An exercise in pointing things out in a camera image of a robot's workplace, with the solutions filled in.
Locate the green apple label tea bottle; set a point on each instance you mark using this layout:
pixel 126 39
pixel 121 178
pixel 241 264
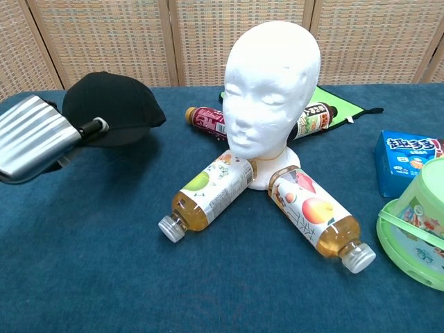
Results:
pixel 208 190

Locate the peach label tea bottle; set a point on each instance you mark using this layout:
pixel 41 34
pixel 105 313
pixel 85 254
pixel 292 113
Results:
pixel 312 211

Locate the green microfiber cloth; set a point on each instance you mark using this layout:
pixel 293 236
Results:
pixel 333 104

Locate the blue felt table cover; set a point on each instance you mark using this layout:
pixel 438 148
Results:
pixel 104 260

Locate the woven wooden folding screen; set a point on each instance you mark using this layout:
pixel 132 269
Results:
pixel 208 41

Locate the green round lidded container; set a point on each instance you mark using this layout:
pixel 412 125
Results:
pixel 416 225

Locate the red label drink bottle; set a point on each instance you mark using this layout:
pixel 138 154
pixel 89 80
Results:
pixel 204 119

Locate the dark label tea bottle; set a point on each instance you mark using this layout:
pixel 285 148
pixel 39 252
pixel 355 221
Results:
pixel 312 121

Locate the white foam mannequin head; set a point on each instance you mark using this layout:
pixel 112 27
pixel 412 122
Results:
pixel 270 86

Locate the black baseball cap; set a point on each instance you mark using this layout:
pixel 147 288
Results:
pixel 114 100

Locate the blue cookie box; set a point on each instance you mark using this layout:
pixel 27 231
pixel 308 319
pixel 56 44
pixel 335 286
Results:
pixel 399 159

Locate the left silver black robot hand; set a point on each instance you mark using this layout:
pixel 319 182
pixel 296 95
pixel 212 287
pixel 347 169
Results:
pixel 31 138

